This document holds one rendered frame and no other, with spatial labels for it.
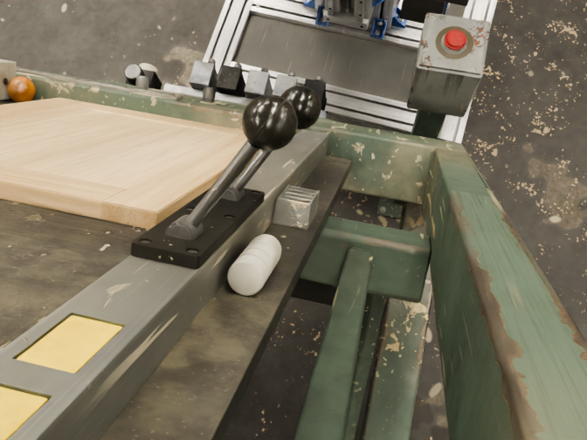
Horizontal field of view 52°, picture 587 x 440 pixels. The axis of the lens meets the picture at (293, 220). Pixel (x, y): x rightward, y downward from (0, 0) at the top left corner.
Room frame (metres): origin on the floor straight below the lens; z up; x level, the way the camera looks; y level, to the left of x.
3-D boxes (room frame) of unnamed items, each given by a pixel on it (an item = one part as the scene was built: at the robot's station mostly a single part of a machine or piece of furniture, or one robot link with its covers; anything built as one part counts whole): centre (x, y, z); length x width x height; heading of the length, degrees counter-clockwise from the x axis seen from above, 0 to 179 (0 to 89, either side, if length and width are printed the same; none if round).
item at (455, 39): (0.53, -0.37, 0.93); 0.04 x 0.04 x 0.02
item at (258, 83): (0.67, 0.05, 0.69); 0.50 x 0.14 x 0.24; 62
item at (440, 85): (0.53, -0.37, 0.84); 0.12 x 0.12 x 0.18; 62
